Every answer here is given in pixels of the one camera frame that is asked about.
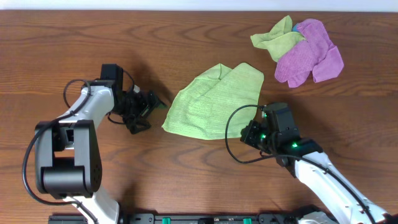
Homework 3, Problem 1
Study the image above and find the light green microfiber cloth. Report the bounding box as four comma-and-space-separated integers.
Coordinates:
162, 63, 264, 140

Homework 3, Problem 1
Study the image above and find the purple crumpled cloth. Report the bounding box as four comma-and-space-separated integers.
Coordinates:
274, 19, 344, 88

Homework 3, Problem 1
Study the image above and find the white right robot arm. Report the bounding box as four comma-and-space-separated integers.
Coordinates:
241, 120, 397, 223

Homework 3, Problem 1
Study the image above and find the blue cloth under pile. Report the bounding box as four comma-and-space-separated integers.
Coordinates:
292, 23, 298, 32

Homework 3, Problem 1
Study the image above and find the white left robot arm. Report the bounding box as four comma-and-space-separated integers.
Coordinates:
27, 82, 165, 223

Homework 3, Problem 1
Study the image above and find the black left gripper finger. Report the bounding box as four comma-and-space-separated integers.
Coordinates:
147, 90, 167, 109
126, 116, 151, 134

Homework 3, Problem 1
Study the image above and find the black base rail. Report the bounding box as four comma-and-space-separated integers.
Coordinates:
48, 205, 340, 224

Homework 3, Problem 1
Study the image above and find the olive green crumpled cloth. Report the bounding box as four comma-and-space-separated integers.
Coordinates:
250, 16, 305, 62

